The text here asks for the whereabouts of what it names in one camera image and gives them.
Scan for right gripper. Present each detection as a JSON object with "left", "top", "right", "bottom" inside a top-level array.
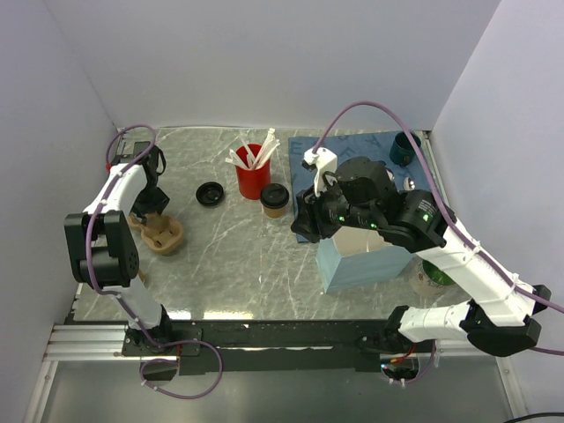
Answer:
[{"left": 289, "top": 172, "right": 380, "bottom": 242}]

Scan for black cup lid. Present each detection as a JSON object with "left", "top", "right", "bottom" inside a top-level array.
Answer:
[
  {"left": 260, "top": 183, "right": 290, "bottom": 209},
  {"left": 196, "top": 182, "right": 225, "bottom": 208}
]

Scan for light blue paper bag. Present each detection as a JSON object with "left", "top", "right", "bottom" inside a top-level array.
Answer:
[{"left": 316, "top": 227, "right": 413, "bottom": 293}]

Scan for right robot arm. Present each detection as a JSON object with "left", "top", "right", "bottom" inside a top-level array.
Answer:
[{"left": 291, "top": 148, "right": 551, "bottom": 357}]

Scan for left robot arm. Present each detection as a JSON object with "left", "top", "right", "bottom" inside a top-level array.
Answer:
[{"left": 64, "top": 141, "right": 175, "bottom": 354}]

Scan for cardboard cup carrier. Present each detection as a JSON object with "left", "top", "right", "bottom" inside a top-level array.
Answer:
[{"left": 127, "top": 213, "right": 184, "bottom": 256}]

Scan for red straw holder cup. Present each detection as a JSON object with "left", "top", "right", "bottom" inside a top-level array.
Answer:
[{"left": 235, "top": 144, "right": 271, "bottom": 200}]

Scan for white wrapped straws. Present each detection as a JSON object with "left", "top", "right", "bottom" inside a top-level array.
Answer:
[{"left": 225, "top": 128, "right": 280, "bottom": 171}]

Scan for blue letter-print cloth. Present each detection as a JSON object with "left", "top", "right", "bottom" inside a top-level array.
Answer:
[{"left": 289, "top": 131, "right": 446, "bottom": 253}]

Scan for silver spoon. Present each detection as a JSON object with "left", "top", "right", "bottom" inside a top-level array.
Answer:
[{"left": 404, "top": 176, "right": 416, "bottom": 191}]

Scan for dark green mug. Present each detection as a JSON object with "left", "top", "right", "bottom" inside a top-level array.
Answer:
[{"left": 390, "top": 132, "right": 415, "bottom": 167}]

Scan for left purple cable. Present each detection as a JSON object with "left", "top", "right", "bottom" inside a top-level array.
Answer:
[{"left": 85, "top": 124, "right": 158, "bottom": 349}]

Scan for purple cable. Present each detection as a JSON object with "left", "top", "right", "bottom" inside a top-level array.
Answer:
[
  {"left": 312, "top": 100, "right": 564, "bottom": 384},
  {"left": 85, "top": 124, "right": 158, "bottom": 349}
]

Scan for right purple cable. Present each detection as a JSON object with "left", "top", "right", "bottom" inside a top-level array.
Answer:
[{"left": 312, "top": 100, "right": 564, "bottom": 384}]

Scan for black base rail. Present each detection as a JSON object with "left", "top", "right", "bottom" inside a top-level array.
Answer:
[{"left": 122, "top": 313, "right": 435, "bottom": 375}]

